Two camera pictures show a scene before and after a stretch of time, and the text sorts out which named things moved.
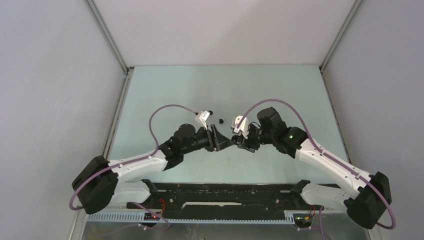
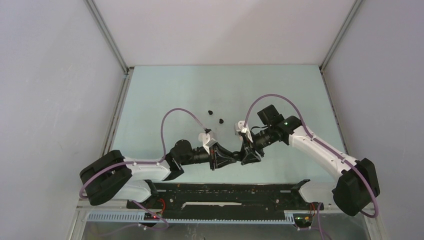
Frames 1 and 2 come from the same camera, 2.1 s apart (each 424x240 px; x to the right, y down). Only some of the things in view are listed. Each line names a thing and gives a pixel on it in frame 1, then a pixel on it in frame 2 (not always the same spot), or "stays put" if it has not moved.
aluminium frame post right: [346, 23] stays put
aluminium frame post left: [104, 30] stays put
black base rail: [221, 201] stays put
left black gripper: [216, 141] → [221, 162]
